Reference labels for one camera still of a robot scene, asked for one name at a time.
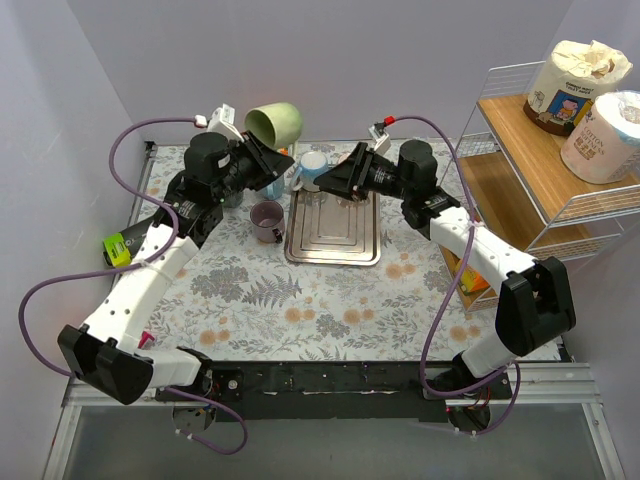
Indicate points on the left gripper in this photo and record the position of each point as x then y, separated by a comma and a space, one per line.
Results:
254, 163

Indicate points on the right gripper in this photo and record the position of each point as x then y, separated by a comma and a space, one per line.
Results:
363, 170

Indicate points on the light blue faceted mug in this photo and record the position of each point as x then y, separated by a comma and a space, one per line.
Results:
275, 189

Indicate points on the green mug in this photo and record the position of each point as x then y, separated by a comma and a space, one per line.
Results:
276, 125

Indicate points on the purple mug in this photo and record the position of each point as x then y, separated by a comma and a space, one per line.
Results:
268, 223

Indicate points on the dark grey mug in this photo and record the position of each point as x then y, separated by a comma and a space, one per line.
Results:
233, 200

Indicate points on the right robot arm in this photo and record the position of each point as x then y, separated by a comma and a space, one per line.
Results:
535, 304

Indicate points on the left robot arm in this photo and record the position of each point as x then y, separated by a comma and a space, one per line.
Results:
103, 352

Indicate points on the pink mug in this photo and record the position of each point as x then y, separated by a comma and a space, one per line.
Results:
343, 158

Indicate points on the blue white mug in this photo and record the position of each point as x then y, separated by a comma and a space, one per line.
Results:
311, 165

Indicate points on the steel tray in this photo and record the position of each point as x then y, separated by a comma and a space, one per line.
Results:
326, 229

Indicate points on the orange yellow box on shelf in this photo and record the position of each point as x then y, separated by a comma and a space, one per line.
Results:
471, 284

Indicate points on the green black box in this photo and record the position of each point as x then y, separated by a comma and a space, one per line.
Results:
121, 247

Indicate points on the orange pink sponge box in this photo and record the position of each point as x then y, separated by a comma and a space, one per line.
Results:
147, 341

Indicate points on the cartoon toilet paper roll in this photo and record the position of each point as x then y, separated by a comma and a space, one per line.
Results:
570, 80

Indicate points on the pink toilet paper roll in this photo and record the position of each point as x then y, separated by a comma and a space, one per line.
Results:
604, 146

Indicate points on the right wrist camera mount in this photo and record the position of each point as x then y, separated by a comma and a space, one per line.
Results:
379, 135

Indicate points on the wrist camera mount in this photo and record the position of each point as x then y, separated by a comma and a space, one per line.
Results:
221, 121
379, 135

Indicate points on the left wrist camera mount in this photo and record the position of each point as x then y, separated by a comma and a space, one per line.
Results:
221, 121

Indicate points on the wire wooden shelf rack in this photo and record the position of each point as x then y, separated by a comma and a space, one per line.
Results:
522, 190

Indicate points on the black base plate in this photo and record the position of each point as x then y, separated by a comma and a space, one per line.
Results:
306, 390

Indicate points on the aluminium frame rail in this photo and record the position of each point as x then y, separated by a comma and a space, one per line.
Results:
541, 421

